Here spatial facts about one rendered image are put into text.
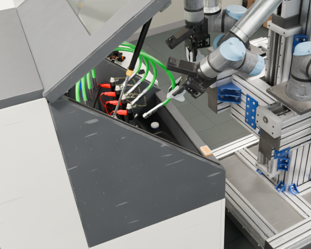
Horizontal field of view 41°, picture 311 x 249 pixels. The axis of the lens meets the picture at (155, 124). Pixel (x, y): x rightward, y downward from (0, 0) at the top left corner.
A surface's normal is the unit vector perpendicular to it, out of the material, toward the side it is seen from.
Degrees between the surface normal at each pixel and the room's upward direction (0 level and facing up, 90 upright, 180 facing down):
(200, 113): 0
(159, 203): 90
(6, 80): 0
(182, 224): 90
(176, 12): 90
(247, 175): 0
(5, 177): 90
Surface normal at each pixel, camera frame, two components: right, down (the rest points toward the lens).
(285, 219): -0.08, -0.80
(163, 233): 0.36, 0.54
